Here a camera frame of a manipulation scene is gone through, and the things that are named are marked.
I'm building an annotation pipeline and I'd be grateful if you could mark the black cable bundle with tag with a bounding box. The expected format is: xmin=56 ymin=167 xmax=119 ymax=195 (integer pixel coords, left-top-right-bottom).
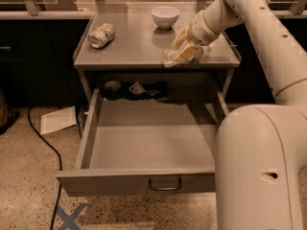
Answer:
xmin=101 ymin=79 xmax=170 ymax=102

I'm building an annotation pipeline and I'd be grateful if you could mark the black floor cable left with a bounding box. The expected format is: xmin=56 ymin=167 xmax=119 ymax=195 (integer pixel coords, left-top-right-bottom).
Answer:
xmin=27 ymin=105 xmax=64 ymax=230

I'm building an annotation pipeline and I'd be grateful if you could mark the blue tape cross mark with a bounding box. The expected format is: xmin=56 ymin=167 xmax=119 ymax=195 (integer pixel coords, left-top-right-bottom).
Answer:
xmin=57 ymin=203 xmax=86 ymax=230

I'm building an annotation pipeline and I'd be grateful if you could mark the white paper sheet on floor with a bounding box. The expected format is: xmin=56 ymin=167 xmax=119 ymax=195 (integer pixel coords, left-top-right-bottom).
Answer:
xmin=40 ymin=106 xmax=77 ymax=135

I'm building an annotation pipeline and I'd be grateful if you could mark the open grey top drawer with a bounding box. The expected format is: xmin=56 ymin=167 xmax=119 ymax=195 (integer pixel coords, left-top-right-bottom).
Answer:
xmin=57 ymin=90 xmax=228 ymax=196

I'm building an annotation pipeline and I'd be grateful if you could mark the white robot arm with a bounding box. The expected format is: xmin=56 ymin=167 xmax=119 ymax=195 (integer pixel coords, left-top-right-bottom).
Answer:
xmin=173 ymin=0 xmax=307 ymax=230

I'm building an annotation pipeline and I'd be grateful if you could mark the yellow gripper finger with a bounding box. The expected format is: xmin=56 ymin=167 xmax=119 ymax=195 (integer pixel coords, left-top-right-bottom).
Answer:
xmin=174 ymin=42 xmax=199 ymax=62
xmin=172 ymin=26 xmax=188 ymax=49

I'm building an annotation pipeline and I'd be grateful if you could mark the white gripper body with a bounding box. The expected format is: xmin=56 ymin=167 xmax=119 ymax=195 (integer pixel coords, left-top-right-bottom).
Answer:
xmin=187 ymin=11 xmax=219 ymax=46

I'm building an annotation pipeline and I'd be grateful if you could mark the grey metal cabinet counter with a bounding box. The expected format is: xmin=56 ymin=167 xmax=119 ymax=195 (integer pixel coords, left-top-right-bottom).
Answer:
xmin=74 ymin=3 xmax=240 ymax=103

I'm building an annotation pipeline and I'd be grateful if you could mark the white ceramic bowl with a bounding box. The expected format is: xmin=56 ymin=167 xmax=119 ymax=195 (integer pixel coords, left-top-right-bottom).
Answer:
xmin=152 ymin=6 xmax=179 ymax=30

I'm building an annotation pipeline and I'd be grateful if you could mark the black metal drawer handle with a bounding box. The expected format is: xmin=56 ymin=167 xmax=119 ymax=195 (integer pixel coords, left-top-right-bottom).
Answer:
xmin=148 ymin=178 xmax=182 ymax=192

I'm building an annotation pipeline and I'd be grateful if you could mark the clear plastic water bottle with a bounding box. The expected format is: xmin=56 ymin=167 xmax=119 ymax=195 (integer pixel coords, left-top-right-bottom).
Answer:
xmin=162 ymin=46 xmax=212 ymax=68

